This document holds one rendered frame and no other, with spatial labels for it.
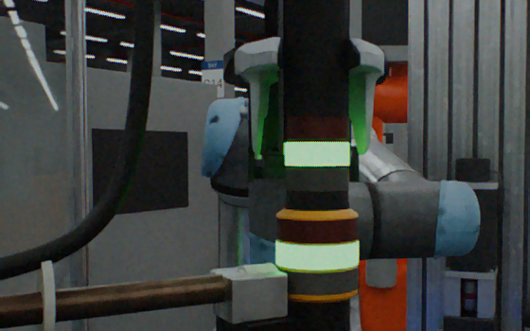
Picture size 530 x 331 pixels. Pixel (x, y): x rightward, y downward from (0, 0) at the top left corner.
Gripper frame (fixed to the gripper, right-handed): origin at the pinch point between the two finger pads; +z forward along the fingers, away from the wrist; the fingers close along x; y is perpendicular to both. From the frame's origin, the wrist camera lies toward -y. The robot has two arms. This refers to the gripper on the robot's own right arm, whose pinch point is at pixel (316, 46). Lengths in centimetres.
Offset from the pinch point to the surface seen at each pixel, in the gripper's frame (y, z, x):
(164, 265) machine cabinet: 88, -442, 68
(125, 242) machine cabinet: 67, -412, 89
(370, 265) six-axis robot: 79, -378, -68
